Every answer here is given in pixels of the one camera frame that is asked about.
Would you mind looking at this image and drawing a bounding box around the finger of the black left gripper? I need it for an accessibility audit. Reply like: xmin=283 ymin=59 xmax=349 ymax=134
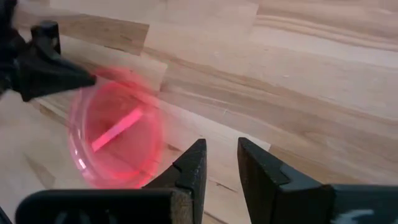
xmin=12 ymin=46 xmax=98 ymax=103
xmin=30 ymin=20 xmax=62 ymax=60

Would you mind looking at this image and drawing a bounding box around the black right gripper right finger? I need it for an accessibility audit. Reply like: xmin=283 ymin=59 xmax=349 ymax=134
xmin=237 ymin=137 xmax=398 ymax=224

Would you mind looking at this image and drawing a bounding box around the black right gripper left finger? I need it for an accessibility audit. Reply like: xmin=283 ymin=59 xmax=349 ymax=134
xmin=14 ymin=138 xmax=208 ymax=224

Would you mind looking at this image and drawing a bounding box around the pink translucent plastic plate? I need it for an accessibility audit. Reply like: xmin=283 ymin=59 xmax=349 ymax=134
xmin=67 ymin=66 xmax=166 ymax=190

